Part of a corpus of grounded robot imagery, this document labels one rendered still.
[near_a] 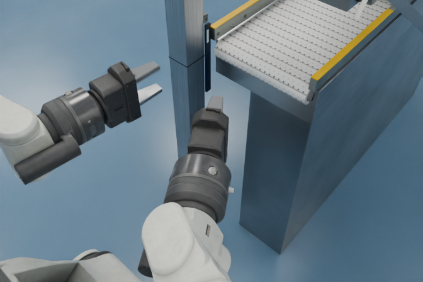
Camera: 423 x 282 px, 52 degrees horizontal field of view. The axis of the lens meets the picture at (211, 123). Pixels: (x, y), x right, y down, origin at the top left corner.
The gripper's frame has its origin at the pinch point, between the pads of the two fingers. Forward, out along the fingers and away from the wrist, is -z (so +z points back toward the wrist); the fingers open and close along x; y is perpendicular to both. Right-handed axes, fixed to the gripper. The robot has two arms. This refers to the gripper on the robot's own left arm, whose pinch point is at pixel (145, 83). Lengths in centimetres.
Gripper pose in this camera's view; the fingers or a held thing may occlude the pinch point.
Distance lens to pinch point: 81.0
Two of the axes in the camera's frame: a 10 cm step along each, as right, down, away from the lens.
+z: -7.6, 4.6, -4.5
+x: 0.0, 6.9, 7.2
